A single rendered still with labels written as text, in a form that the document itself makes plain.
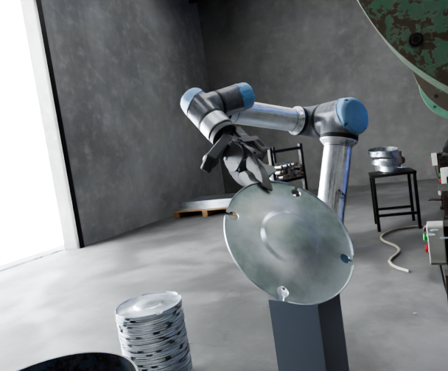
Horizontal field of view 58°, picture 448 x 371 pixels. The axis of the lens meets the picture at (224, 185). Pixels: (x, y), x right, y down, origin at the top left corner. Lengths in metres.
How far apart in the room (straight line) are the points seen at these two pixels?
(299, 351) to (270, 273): 0.69
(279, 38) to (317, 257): 7.79
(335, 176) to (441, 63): 0.58
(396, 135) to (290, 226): 7.07
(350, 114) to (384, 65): 6.70
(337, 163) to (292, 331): 0.57
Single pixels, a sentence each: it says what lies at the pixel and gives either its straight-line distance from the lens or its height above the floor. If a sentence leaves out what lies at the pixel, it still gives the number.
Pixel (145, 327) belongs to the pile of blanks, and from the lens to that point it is 1.78.
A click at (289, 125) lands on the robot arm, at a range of 1.35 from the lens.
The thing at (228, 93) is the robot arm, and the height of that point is 1.11.
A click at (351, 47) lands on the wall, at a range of 8.11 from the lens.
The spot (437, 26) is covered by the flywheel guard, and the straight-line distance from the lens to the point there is 0.80.
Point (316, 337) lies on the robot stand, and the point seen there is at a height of 0.34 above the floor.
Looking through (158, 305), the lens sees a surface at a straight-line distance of 1.85.
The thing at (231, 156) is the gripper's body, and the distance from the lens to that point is 0.96.
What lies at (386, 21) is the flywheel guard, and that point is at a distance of 0.81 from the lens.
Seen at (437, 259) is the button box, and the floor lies 0.51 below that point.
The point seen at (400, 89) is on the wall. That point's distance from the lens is 7.90.
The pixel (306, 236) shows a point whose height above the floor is 0.76.
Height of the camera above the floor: 0.96
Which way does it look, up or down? 4 degrees down
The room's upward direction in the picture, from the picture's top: 8 degrees counter-clockwise
